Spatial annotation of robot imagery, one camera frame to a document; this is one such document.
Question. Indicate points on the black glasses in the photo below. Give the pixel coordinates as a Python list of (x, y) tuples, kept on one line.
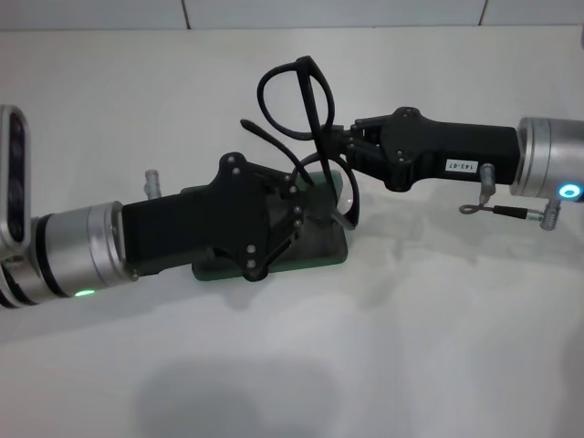
[(315, 114)]

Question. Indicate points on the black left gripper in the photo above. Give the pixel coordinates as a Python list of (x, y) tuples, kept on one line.
[(191, 228)]

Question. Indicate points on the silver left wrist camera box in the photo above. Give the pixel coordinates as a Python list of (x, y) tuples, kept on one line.
[(13, 182)]

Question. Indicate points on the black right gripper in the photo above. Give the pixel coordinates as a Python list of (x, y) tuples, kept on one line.
[(447, 155)]

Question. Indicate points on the green glasses case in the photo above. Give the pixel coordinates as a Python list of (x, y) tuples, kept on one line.
[(333, 257)]

